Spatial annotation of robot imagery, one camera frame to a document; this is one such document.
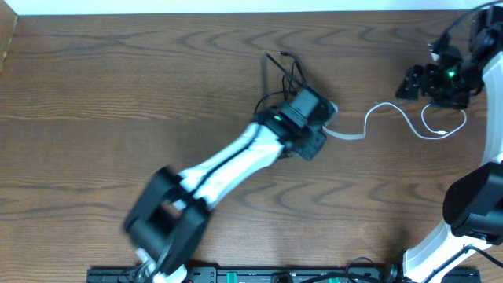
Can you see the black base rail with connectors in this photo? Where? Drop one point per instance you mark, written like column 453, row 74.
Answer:
column 215, row 274

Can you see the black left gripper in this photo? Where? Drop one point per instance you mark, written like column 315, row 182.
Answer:
column 311, row 152

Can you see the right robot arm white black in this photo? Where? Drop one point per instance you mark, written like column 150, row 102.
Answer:
column 467, row 62

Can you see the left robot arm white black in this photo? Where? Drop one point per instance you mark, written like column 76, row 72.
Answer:
column 168, row 220

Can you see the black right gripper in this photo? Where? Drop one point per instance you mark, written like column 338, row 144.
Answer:
column 428, row 88

